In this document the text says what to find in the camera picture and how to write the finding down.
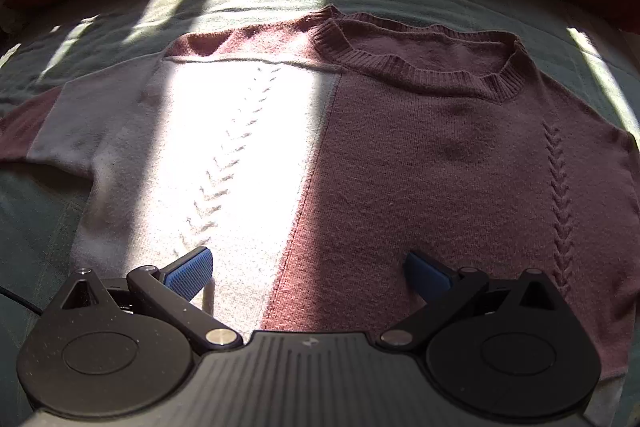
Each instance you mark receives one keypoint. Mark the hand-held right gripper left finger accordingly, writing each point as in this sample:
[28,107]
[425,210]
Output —
[187,274]

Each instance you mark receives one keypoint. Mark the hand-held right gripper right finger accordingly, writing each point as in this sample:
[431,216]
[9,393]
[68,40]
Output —
[425,277]

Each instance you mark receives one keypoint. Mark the pink and white knit sweater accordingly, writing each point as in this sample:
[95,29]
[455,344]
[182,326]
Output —
[400,182]

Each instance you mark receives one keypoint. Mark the green plaid bed blanket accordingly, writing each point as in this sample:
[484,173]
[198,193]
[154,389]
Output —
[40,232]

